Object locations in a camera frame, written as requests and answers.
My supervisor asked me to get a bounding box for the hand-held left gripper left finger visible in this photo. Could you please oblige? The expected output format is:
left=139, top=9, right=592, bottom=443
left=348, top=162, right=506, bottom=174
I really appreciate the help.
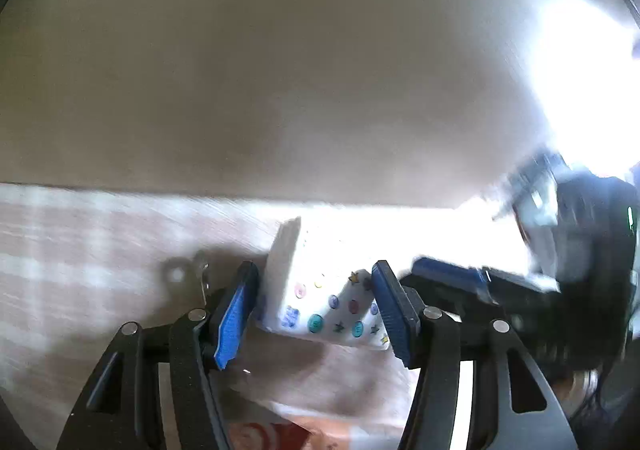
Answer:
left=56, top=260, right=260, bottom=450

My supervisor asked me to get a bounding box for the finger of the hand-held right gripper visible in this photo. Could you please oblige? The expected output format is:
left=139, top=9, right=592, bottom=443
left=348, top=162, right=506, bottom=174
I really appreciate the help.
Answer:
left=411, top=257, right=561, bottom=320

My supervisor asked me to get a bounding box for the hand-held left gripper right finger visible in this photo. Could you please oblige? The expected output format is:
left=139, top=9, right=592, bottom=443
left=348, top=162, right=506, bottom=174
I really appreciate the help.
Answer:
left=371, top=259, right=578, bottom=450

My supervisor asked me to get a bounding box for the white dotted tissue pack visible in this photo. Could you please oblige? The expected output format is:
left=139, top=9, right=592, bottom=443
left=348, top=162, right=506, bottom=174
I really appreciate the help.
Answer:
left=257, top=216, right=391, bottom=354

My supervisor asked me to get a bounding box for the grey wooden desktop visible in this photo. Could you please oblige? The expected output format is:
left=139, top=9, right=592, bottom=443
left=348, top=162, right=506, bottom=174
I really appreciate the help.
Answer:
left=0, top=181, right=533, bottom=450

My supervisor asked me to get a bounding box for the red and white snack packet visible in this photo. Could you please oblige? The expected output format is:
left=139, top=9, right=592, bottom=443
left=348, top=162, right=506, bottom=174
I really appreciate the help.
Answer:
left=234, top=419, right=312, bottom=450

